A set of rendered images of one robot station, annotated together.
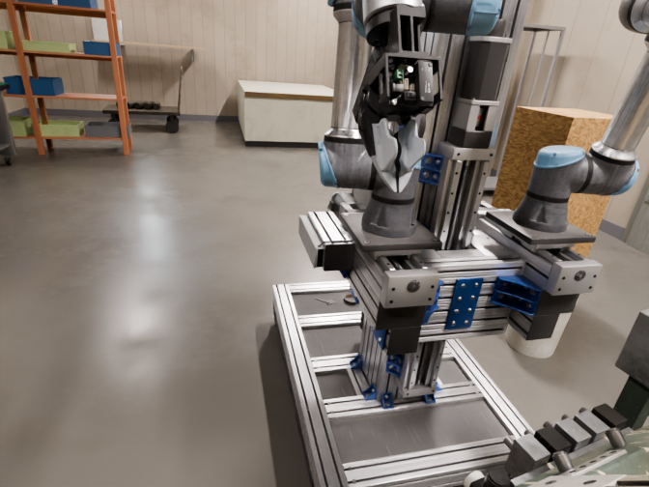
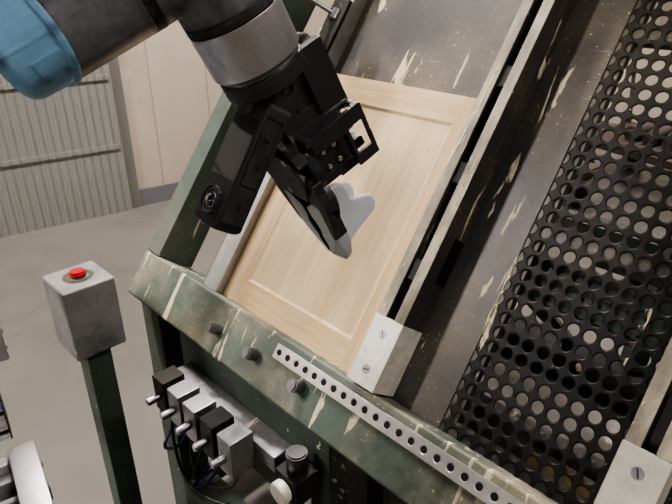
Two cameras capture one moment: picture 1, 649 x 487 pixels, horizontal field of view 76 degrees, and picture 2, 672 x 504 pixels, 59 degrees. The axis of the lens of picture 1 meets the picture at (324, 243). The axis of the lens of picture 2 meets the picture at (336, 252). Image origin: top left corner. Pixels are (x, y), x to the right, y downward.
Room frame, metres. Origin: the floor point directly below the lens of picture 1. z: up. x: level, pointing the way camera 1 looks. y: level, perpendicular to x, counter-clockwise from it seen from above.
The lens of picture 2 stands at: (0.70, 0.41, 1.58)
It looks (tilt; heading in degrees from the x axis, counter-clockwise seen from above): 26 degrees down; 251
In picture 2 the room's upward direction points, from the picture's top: straight up
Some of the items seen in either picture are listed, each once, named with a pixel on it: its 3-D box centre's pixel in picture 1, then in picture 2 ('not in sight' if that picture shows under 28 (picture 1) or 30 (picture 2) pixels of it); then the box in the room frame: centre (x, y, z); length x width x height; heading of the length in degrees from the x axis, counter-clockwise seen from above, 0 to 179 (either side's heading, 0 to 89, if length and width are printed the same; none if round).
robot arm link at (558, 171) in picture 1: (557, 170); not in sight; (1.20, -0.66, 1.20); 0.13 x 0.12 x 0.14; 91
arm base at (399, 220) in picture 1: (390, 210); not in sight; (1.06, -0.17, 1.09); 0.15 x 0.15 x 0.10
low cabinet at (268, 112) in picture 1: (290, 112); not in sight; (7.83, 0.82, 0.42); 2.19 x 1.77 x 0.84; 15
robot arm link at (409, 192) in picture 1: (394, 167); not in sight; (1.06, -0.17, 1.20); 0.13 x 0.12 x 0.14; 92
